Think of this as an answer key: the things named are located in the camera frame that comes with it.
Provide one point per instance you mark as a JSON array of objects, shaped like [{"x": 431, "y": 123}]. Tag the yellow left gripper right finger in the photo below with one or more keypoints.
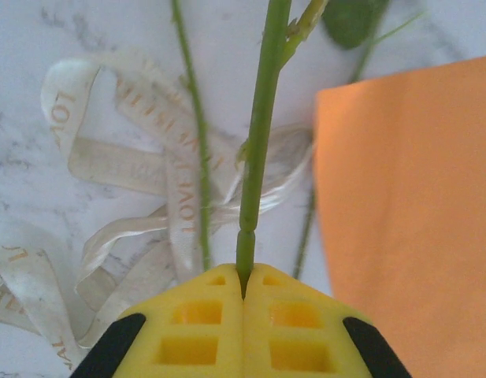
[{"x": 297, "y": 346}]

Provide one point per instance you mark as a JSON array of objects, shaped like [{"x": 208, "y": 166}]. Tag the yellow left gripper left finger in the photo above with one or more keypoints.
[{"x": 195, "y": 346}]

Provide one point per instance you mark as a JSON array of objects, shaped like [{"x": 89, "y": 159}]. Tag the cream artificial rose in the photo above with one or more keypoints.
[{"x": 205, "y": 165}]

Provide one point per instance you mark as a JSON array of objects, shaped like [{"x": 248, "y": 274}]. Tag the orange wrapping paper sheet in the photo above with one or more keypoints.
[{"x": 404, "y": 197}]

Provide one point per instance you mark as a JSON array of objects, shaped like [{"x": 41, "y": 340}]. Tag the cream printed satin ribbon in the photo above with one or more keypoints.
[{"x": 108, "y": 161}]

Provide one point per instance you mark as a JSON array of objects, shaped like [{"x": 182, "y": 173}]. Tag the pink artificial rose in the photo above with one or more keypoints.
[{"x": 262, "y": 118}]

